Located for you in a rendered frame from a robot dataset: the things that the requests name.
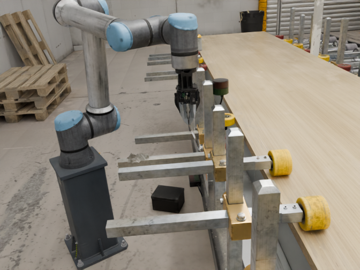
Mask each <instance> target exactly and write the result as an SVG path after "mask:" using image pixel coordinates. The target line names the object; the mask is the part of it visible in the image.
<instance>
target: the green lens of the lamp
mask: <svg viewBox="0 0 360 270"><path fill-rule="evenodd" d="M228 93H229V87H228V88H225V89H214V88H213V94H214V95H226V94H228Z"/></svg>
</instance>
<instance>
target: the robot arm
mask: <svg viewBox="0 0 360 270"><path fill-rule="evenodd" d="M52 13H53V16H54V18H55V20H56V21H57V22H58V23H59V24H60V25H62V26H64V27H75V28H78V29H80V30H81V38H82V47H83V53H84V62H85V72H86V81H87V91H88V100H89V103H88V104H87V105H86V112H84V113H82V112H81V111H80V110H70V111H66V112H64V113H61V114H59V115H58V116H57V117H56V118H55V120H54V123H55V130H56V134H57V139H58V143H59V147H60V150H61V153H60V157H59V164H60V166H61V167H62V168H64V169H79V168H82V167H85V166H87V165H89V164H91V163H92V162H93V161H94V160H95V155H94V152H93V151H92V149H91V148H90V146H89V144H88V140H90V139H93V138H96V137H99V136H102V135H104V134H107V133H112V132H113V131H116V130H117V129H118V128H119V127H120V124H121V117H120V114H119V111H117V110H118V109H117V108H116V107H115V106H114V105H113V103H111V102H110V99H109V84H108V70H107V55H106V41H108V43H109V45H110V47H111V48H112V49H113V50H114V51H117V52H120V51H121V52H124V51H128V50H131V49H137V48H142V47H148V46H153V45H157V44H169V45H170V47H171V63H172V68H174V69H175V72H176V73H178V85H176V90H177V91H176V93H174V95H175V105H176V107H177V109H178V110H179V113H180V115H181V117H182V119H183V121H184V122H185V123H186V124H187V125H190V124H191V123H192V121H193V120H194V118H195V115H196V112H197V108H198V106H199V103H200V96H199V91H198V86H197V84H195V82H193V83H192V73H194V72H196V71H197V69H196V67H198V66H199V58H200V55H198V29H197V28H198V24H197V17H196V16H195V15H194V14H191V13H173V14H170V15H169V16H168V17H164V16H151V17H149V18H145V19H137V20H125V19H121V18H116V17H112V16H109V10H108V6H107V3H106V1H105V0H57V1H56V2H55V4H54V6H53V9H52ZM187 103H188V104H189V108H190V111H189V120H188V117H187V112H186V108H187V106H186V104H187Z"/></svg>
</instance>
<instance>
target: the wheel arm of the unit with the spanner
mask: <svg viewBox="0 0 360 270"><path fill-rule="evenodd" d="M128 160H129V159H118V168H126V167H138V166H151V165H158V164H171V163H184V162H197V161H205V154H204V152H196V153H184V154H171V155H158V156H149V158H147V159H145V160H143V161H140V162H134V163H132V162H130V163H129V162H128Z"/></svg>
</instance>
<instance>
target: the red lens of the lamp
mask: <svg viewBox="0 0 360 270"><path fill-rule="evenodd" d="M212 84H213V88H218V89H221V88H227V87H229V80H228V81H226V82H214V81H213V80H212Z"/></svg>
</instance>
